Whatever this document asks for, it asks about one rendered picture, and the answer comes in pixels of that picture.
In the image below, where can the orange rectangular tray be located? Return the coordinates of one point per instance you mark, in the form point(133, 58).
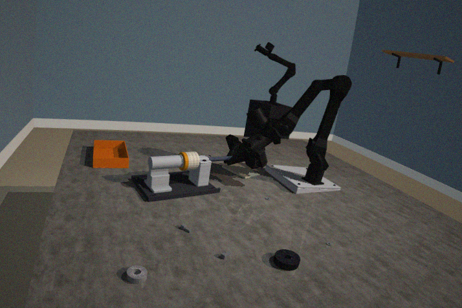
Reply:
point(110, 154)

